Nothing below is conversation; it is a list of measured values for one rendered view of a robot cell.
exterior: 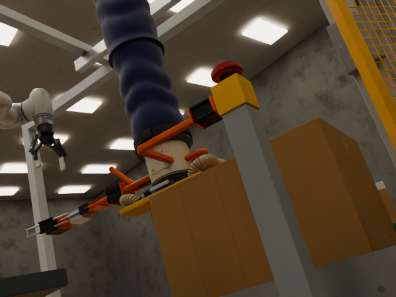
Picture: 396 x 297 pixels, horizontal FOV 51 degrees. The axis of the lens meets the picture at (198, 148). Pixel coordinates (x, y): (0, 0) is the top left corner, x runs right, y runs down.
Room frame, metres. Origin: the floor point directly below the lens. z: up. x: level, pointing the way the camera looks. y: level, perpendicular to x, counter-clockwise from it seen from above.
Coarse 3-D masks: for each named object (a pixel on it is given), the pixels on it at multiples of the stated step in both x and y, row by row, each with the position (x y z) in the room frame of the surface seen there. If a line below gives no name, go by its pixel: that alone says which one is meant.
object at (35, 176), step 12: (24, 132) 4.61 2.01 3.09; (36, 132) 4.67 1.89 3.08; (24, 144) 4.62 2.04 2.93; (36, 144) 4.65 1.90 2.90; (36, 180) 4.58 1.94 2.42; (36, 192) 4.58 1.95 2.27; (36, 204) 4.59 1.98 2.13; (36, 216) 4.61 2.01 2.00; (48, 216) 4.67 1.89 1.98; (36, 228) 4.62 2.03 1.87; (48, 240) 4.63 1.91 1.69; (48, 252) 4.61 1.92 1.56; (48, 264) 4.59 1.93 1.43
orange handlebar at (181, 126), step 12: (168, 132) 1.17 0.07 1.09; (180, 132) 1.18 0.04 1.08; (144, 144) 1.21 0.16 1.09; (156, 144) 1.21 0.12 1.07; (156, 156) 1.30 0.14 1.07; (168, 156) 1.37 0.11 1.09; (192, 156) 1.42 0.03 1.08; (144, 180) 1.50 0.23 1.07; (132, 192) 1.58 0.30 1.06; (96, 204) 1.60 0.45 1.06; (108, 204) 1.63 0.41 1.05
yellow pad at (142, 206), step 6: (192, 174) 1.31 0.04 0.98; (180, 180) 1.32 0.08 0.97; (168, 186) 1.35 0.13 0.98; (150, 192) 1.42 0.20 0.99; (156, 192) 1.37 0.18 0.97; (144, 198) 1.37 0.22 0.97; (132, 204) 1.39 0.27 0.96; (138, 204) 1.38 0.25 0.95; (144, 204) 1.38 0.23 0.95; (120, 210) 1.42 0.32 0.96; (126, 210) 1.40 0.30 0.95; (132, 210) 1.40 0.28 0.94; (138, 210) 1.43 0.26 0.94; (144, 210) 1.45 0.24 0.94
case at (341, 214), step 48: (288, 144) 1.07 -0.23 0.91; (336, 144) 1.09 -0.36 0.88; (192, 192) 1.23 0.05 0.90; (240, 192) 1.15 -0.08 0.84; (288, 192) 1.09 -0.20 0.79; (336, 192) 1.03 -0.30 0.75; (192, 240) 1.25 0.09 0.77; (240, 240) 1.18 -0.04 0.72; (336, 240) 1.05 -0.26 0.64; (384, 240) 1.16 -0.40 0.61; (192, 288) 1.27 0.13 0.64; (240, 288) 1.20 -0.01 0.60
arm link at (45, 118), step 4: (36, 116) 1.76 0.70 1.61; (40, 116) 1.75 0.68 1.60; (44, 116) 1.76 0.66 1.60; (48, 116) 1.77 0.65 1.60; (52, 116) 1.80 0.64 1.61; (36, 120) 1.76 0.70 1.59; (40, 120) 1.75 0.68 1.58; (44, 120) 1.76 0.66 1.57; (48, 120) 1.77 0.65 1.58; (52, 120) 1.79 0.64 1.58; (36, 124) 1.76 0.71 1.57; (40, 124) 1.76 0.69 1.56; (44, 124) 1.77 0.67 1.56; (48, 124) 1.78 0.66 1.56; (52, 124) 1.79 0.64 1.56; (36, 128) 1.79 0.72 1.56
